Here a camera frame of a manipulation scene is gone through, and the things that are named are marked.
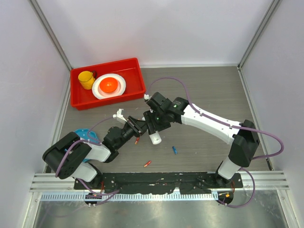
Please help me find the orange bowl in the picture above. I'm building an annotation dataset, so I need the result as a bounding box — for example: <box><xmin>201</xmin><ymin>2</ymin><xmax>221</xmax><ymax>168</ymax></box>
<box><xmin>99</xmin><ymin>77</ymin><xmax>118</xmax><ymax>93</ymax></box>

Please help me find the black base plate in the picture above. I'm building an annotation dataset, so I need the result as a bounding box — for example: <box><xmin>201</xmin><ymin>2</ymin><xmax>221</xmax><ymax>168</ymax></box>
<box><xmin>85</xmin><ymin>172</ymin><xmax>243</xmax><ymax>195</ymax></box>

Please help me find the white paper plate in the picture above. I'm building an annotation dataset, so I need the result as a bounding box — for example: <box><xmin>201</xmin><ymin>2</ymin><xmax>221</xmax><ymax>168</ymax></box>
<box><xmin>92</xmin><ymin>74</ymin><xmax>126</xmax><ymax>100</ymax></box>

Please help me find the white slotted cable duct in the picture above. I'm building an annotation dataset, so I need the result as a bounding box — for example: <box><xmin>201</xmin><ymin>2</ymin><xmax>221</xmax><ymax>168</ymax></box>
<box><xmin>40</xmin><ymin>191</ymin><xmax>218</xmax><ymax>201</ymax></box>

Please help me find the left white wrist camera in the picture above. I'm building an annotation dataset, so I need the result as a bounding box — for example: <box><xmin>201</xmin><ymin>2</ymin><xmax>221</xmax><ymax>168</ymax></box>
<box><xmin>113</xmin><ymin>108</ymin><xmax>127</xmax><ymax>124</ymax></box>

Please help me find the blue patterned plate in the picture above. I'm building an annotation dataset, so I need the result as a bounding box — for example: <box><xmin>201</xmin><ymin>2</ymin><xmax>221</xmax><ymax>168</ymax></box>
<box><xmin>73</xmin><ymin>128</ymin><xmax>100</xmax><ymax>164</ymax></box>

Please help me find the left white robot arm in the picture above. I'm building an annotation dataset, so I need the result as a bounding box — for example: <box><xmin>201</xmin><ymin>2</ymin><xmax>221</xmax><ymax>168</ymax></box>
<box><xmin>42</xmin><ymin>116</ymin><xmax>148</xmax><ymax>190</ymax></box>

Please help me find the white remote control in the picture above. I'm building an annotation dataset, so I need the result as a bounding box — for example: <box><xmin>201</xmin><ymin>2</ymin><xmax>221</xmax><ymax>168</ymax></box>
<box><xmin>149</xmin><ymin>131</ymin><xmax>162</xmax><ymax>145</ymax></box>

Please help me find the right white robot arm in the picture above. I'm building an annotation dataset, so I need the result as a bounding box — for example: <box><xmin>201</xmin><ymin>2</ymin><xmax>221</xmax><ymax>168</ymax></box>
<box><xmin>143</xmin><ymin>92</ymin><xmax>260</xmax><ymax>188</ymax></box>

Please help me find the red plastic bin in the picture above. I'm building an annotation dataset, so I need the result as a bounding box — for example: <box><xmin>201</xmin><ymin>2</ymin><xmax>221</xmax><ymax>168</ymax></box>
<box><xmin>70</xmin><ymin>58</ymin><xmax>146</xmax><ymax>110</ymax></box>

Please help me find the blue battery lower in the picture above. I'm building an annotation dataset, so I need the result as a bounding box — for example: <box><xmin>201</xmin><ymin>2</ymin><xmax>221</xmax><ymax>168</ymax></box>
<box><xmin>172</xmin><ymin>146</ymin><xmax>178</xmax><ymax>154</ymax></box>

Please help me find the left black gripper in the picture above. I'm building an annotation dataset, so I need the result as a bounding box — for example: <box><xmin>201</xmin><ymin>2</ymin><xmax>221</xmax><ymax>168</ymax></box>
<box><xmin>115</xmin><ymin>116</ymin><xmax>149</xmax><ymax>149</ymax></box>

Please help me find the yellow mug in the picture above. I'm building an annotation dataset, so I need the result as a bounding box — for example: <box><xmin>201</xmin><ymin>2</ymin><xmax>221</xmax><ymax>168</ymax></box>
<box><xmin>78</xmin><ymin>71</ymin><xmax>97</xmax><ymax>90</ymax></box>

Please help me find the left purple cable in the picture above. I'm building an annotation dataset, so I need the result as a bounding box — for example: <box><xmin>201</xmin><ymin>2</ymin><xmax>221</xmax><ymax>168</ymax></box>
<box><xmin>55</xmin><ymin>116</ymin><xmax>121</xmax><ymax>206</ymax></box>

